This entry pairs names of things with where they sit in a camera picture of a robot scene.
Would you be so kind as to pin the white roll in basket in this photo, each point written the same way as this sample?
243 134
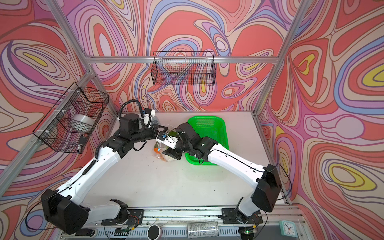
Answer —
81 123

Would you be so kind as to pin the toy napa cabbage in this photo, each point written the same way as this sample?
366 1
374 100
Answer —
172 135

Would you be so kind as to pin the clear zip top bag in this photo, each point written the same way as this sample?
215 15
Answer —
162 156

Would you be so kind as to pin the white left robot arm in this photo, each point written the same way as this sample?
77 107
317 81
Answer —
65 207

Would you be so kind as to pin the black wire basket wall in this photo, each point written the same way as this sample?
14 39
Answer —
68 125
184 68

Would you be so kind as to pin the black wire basket back wall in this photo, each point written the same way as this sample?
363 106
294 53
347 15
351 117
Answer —
184 68

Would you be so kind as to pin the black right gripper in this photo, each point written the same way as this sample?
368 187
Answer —
173 153

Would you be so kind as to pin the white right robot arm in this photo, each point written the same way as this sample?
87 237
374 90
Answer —
265 181

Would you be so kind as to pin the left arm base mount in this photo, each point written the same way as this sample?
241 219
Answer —
132 217

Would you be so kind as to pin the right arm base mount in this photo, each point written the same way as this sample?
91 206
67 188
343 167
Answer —
234 216

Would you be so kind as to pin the teal small clock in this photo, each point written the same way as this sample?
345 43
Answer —
288 229

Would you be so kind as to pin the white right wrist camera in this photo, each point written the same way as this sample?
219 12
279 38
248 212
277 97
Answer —
167 140

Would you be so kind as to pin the black wire basket left wall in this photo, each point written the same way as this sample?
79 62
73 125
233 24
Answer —
68 125

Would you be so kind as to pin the silver drink can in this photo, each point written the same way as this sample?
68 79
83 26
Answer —
202 230

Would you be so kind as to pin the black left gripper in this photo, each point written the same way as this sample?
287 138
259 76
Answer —
153 129

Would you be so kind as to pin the green plastic basket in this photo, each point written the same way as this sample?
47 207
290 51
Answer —
212 127

